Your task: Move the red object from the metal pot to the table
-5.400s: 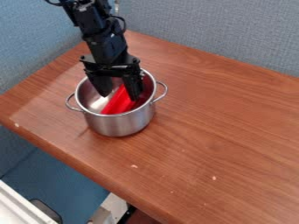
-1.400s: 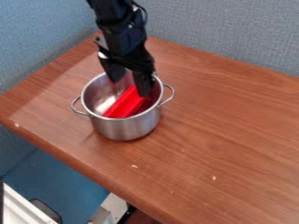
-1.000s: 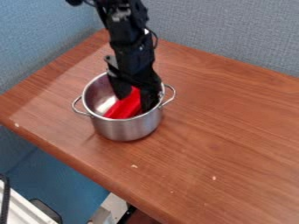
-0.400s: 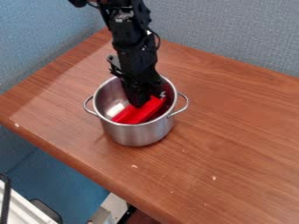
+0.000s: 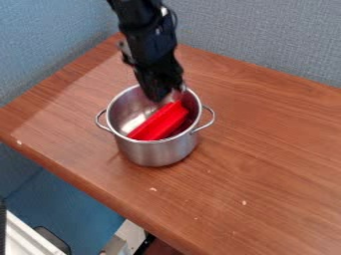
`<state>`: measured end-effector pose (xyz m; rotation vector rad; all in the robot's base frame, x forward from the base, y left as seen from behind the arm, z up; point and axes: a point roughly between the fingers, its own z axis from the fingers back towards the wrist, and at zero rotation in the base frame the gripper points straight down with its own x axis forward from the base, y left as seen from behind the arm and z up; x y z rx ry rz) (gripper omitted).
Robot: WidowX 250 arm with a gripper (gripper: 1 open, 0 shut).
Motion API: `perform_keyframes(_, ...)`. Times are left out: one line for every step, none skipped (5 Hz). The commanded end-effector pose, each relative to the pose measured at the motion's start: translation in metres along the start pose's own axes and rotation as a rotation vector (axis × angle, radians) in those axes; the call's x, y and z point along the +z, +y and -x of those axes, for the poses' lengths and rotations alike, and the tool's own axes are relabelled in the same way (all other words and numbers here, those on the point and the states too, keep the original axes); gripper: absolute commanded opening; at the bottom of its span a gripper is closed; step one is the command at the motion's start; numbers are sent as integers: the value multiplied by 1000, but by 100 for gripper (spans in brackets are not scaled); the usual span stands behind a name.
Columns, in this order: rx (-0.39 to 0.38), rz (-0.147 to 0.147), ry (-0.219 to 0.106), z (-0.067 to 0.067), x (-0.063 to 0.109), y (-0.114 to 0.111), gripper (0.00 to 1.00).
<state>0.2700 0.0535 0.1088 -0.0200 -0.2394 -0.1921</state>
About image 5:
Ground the black cable loop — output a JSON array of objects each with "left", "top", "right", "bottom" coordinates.
[{"left": 0, "top": 198, "right": 8, "bottom": 255}]

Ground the white table leg bracket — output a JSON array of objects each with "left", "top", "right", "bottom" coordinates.
[{"left": 99, "top": 220, "right": 147, "bottom": 255}]

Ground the white appliance lower left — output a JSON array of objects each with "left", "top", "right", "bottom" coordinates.
[{"left": 0, "top": 211, "right": 67, "bottom": 255}]

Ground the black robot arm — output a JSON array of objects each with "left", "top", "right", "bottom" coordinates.
[{"left": 107, "top": 0, "right": 183, "bottom": 103}]

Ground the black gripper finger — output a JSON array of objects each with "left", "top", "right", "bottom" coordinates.
[
  {"left": 162, "top": 76, "right": 186, "bottom": 97},
  {"left": 138, "top": 75, "right": 164, "bottom": 103}
]

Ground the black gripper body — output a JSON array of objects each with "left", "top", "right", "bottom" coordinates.
[{"left": 116, "top": 13, "right": 186, "bottom": 91}]

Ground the red cloth object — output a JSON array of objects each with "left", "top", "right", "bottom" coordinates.
[{"left": 128, "top": 101, "right": 189, "bottom": 140}]

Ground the metal pot with handles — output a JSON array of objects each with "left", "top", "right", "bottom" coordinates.
[{"left": 95, "top": 85, "right": 215, "bottom": 166}]

